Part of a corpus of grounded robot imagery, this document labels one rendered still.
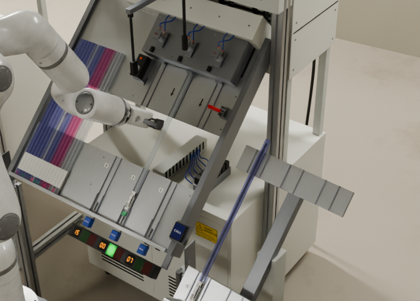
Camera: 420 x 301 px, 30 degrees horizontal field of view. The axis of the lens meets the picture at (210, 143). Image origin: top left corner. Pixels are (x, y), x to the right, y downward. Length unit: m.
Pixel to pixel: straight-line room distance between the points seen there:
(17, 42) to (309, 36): 1.11
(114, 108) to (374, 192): 1.91
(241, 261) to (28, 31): 1.28
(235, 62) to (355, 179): 1.62
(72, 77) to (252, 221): 1.00
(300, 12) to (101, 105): 0.76
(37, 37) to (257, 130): 1.35
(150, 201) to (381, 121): 2.13
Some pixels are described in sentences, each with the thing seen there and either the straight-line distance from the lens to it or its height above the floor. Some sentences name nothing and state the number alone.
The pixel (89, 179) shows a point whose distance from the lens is 2.53.
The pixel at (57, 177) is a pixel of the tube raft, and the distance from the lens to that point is 2.59.
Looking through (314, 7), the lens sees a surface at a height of 1.21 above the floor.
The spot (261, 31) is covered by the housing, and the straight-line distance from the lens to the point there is 2.37.
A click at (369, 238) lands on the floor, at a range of 3.52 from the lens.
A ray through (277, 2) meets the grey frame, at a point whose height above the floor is 1.35.
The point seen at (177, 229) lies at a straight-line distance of 2.29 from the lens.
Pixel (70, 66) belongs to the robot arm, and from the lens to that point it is 1.96.
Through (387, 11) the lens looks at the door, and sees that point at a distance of 4.89.
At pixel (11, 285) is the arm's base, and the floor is 0.84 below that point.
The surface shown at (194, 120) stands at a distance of 2.41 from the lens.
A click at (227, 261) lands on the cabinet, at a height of 0.44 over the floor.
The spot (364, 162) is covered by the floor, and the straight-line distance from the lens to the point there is 3.96.
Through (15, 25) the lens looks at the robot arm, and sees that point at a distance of 1.84.
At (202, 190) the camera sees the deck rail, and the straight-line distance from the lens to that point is 2.33.
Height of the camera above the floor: 2.30
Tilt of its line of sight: 35 degrees down
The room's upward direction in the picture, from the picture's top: straight up
